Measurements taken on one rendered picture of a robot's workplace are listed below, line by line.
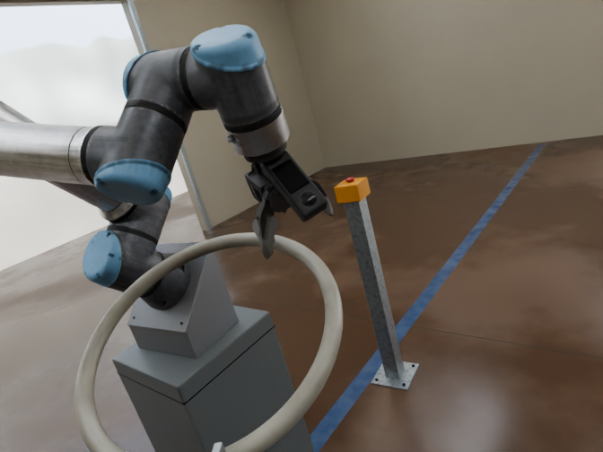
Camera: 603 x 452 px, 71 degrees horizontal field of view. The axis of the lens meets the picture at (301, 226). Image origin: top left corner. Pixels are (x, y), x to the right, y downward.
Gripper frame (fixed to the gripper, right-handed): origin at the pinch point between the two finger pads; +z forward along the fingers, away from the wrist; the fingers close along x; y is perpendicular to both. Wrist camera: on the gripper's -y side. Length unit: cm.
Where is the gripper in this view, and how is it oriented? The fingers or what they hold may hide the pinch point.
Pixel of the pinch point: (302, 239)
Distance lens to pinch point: 77.2
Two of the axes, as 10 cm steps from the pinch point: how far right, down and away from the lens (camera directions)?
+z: 2.6, 7.2, 6.4
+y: -5.4, -4.4, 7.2
